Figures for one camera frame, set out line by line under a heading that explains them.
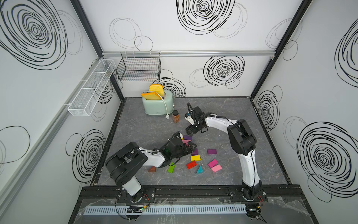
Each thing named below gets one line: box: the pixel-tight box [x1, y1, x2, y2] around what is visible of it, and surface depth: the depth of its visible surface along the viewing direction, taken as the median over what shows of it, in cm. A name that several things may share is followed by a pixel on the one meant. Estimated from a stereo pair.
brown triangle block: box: [148, 165, 157, 173], surface depth 82 cm
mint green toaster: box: [142, 90, 175, 115], surface depth 101 cm
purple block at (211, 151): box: [206, 148, 218, 155], surface depth 91 cm
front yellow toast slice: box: [140, 92, 162, 100], surface depth 98 cm
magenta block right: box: [207, 159, 219, 169], surface depth 86 cm
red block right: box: [186, 160, 197, 170], surface depth 86 cm
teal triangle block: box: [196, 164, 204, 175], surface depth 82 cm
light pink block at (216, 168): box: [211, 164, 223, 173], surface depth 84 cm
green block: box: [167, 162, 176, 174], surface depth 84 cm
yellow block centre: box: [190, 154, 201, 162], surface depth 88 cm
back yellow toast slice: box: [149, 84, 165, 96], surface depth 100 cm
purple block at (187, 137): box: [183, 134, 193, 141], surface depth 98 cm
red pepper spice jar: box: [172, 109, 180, 124], surface depth 101 cm
